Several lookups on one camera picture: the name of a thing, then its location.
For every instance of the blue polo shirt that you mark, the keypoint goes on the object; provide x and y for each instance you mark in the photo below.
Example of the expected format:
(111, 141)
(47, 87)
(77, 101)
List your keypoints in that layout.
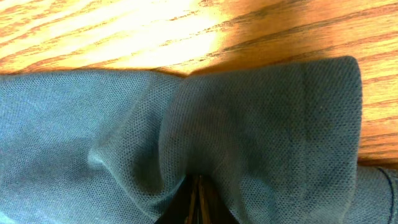
(113, 146)

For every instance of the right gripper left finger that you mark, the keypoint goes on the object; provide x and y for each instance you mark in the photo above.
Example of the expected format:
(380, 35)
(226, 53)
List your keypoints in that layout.
(183, 207)

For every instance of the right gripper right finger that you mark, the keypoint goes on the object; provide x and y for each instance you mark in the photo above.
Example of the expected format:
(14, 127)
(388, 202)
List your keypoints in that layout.
(212, 209)

